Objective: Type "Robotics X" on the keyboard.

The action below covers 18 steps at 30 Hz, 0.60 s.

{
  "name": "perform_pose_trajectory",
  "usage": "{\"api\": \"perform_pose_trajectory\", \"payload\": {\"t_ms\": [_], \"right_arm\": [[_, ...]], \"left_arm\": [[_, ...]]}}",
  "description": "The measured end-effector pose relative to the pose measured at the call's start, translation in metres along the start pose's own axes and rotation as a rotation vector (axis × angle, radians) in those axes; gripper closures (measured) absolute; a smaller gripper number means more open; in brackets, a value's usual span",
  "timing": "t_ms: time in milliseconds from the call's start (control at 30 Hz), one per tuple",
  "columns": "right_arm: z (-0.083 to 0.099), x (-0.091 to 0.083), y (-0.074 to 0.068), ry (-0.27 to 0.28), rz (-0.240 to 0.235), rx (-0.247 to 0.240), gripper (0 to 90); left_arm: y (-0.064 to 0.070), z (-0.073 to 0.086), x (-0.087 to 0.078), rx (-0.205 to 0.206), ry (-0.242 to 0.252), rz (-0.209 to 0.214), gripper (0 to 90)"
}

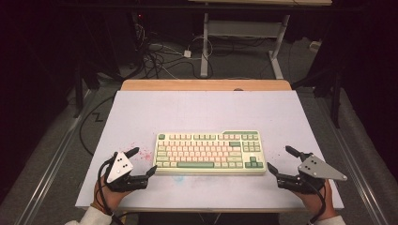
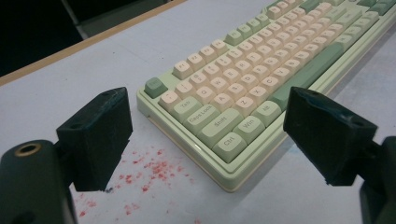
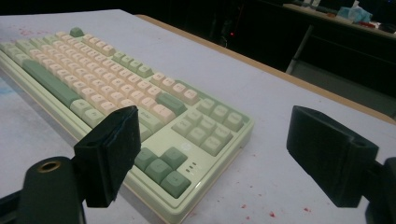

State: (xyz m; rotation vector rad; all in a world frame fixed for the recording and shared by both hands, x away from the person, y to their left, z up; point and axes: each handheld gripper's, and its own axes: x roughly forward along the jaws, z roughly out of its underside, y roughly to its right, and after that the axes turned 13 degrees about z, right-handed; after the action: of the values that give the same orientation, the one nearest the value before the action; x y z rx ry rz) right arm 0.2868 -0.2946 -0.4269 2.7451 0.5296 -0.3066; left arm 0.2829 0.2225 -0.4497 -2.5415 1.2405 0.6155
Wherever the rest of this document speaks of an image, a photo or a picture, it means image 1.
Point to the small white box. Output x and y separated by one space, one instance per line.
314 46

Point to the cream and green mechanical keyboard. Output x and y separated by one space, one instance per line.
200 164

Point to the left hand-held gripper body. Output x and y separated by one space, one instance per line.
120 167

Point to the person's right hand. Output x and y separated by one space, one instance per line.
317 204

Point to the white table cover board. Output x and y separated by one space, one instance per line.
203 109

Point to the wooden table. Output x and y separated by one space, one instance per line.
203 85

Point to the person's left hand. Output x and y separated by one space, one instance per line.
109 198

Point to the aluminium floor rail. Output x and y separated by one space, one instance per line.
359 175
47 181

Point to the black metal stand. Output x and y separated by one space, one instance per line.
335 100
78 93

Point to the white metal desk frame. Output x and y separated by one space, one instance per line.
205 47

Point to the small white power adapter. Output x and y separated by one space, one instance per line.
187 53

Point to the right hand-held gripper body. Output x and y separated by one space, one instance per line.
319 168

